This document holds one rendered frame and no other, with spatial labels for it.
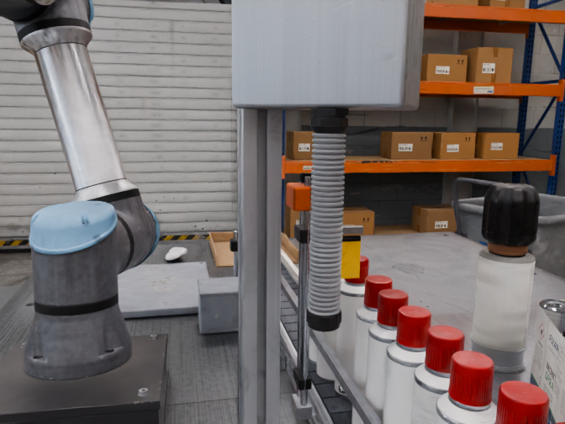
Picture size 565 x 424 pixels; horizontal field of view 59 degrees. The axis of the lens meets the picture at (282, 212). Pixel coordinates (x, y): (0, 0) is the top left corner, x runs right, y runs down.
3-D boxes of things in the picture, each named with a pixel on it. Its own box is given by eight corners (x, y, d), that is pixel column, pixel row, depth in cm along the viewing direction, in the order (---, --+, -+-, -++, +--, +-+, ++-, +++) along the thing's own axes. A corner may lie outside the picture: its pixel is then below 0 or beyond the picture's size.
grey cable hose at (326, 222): (346, 331, 47) (354, 108, 44) (311, 335, 47) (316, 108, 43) (335, 317, 51) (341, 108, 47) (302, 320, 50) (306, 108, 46)
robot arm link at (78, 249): (13, 304, 68) (7, 207, 67) (66, 280, 82) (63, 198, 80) (95, 308, 67) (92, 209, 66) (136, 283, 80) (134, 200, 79)
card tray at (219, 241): (299, 262, 155) (299, 251, 154) (215, 267, 150) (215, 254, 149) (279, 240, 184) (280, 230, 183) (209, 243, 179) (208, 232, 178)
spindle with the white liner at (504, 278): (537, 370, 80) (559, 187, 74) (488, 375, 78) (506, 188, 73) (503, 346, 89) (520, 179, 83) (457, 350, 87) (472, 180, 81)
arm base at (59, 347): (129, 373, 69) (127, 304, 68) (10, 385, 66) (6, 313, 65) (134, 336, 84) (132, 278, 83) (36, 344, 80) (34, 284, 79)
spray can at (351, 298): (376, 395, 72) (383, 260, 68) (345, 404, 70) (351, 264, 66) (356, 378, 77) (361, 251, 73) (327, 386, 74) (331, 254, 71)
